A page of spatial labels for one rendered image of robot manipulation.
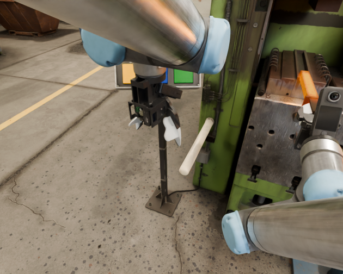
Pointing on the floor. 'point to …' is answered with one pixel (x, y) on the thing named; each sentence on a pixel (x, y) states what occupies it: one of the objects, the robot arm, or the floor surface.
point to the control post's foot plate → (170, 207)
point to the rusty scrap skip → (22, 18)
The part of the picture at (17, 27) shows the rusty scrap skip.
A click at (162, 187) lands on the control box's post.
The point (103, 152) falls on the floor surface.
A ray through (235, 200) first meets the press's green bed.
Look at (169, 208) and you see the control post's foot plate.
